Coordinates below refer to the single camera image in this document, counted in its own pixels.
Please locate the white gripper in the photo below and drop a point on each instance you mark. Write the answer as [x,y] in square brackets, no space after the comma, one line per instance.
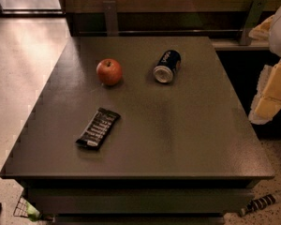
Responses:
[267,100]

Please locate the blue pepsi can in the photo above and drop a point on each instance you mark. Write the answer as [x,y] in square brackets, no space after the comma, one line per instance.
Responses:
[167,66]

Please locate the striped black white stick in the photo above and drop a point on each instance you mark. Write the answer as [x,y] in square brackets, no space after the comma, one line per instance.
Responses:
[261,203]

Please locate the dark grey table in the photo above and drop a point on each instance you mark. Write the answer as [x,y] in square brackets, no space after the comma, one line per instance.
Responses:
[181,153]

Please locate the red apple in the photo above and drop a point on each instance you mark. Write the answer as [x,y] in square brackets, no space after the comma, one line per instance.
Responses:
[109,72]

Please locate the black snack bar wrapper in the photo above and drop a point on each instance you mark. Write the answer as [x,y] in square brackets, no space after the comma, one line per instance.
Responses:
[98,129]

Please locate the left metal bracket post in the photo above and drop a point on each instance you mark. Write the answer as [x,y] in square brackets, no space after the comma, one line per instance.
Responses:
[111,18]

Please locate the wire basket with green item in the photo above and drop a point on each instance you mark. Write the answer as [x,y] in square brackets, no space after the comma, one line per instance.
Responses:
[25,209]

